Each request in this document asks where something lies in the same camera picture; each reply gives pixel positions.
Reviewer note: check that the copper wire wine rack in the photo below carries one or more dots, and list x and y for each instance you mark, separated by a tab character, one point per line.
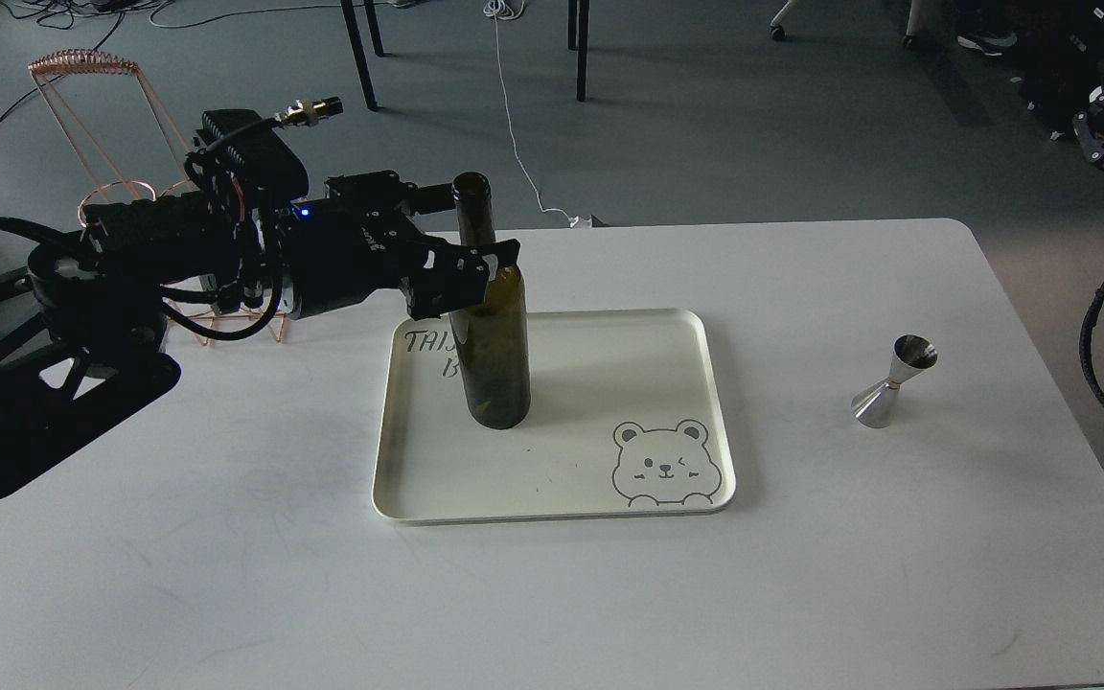
119	128

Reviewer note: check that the black table legs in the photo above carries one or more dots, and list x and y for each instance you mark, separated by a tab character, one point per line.
356	41
577	30

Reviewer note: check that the steel double jigger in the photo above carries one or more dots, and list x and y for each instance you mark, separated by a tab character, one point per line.
912	354

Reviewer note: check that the cream bear serving tray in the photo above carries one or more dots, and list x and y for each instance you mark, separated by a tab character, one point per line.
626	420

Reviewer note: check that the dark green wine bottle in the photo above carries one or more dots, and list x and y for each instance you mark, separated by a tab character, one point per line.
491	338

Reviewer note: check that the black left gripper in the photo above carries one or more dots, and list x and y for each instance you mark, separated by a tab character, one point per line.
360	238

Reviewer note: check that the black table legs right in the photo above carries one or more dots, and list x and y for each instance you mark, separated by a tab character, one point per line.
577	30

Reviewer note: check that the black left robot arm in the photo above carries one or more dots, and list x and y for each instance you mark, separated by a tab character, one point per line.
82	324

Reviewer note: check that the black table legs left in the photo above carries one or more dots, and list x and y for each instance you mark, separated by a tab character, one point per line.
356	41

